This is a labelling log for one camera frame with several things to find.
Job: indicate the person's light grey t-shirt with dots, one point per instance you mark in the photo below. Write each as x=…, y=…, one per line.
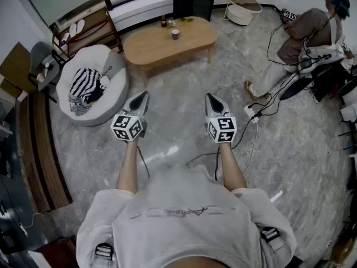
x=181, y=233

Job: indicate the person's left forearm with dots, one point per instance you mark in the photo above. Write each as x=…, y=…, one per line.
x=128, y=169

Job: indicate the wooden shelf rack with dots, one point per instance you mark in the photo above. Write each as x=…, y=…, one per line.
x=89, y=38

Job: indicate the white power strip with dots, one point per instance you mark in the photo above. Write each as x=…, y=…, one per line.
x=249, y=112

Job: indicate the black white striped cloth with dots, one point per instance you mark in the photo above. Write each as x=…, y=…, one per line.
x=81, y=82

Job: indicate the white beanbag seat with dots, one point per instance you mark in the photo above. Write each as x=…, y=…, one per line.
x=111, y=88

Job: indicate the person's right forearm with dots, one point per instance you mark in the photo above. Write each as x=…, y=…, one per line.
x=231, y=169

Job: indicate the red-capped cola bottle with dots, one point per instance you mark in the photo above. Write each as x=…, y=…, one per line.
x=163, y=22

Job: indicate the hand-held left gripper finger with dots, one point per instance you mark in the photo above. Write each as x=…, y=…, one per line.
x=144, y=105
x=131, y=105

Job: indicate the small yellow green object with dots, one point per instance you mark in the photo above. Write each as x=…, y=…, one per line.
x=186, y=19

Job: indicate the white slipper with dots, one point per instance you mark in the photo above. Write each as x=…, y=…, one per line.
x=72, y=30
x=81, y=24

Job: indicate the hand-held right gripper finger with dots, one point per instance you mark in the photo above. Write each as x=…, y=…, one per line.
x=224, y=108
x=208, y=107

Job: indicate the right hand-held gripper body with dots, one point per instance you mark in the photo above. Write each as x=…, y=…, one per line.
x=223, y=130

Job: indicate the thin star wand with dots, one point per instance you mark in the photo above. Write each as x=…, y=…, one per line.
x=110, y=67

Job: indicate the grey chair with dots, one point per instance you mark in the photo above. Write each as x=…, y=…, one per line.
x=39, y=54

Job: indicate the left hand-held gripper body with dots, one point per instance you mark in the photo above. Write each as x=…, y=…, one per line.
x=127, y=128

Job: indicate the round white side table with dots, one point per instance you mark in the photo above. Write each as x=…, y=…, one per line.
x=240, y=14

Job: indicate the oval wooden coffee table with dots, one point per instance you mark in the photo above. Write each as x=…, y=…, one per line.
x=156, y=46

